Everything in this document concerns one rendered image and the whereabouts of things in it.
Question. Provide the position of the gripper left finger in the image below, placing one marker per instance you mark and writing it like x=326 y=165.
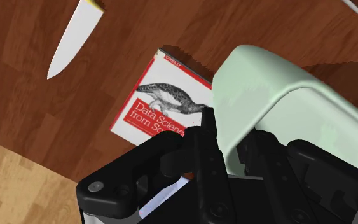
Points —
x=121 y=175

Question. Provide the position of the white and red book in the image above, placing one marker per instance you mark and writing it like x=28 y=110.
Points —
x=166 y=74

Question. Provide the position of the dark brown wooden table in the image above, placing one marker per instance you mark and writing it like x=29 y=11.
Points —
x=26 y=102

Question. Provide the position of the pale green curved object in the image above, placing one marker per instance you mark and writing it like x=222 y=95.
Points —
x=259 y=93

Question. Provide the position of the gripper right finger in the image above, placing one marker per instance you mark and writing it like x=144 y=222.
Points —
x=324 y=173

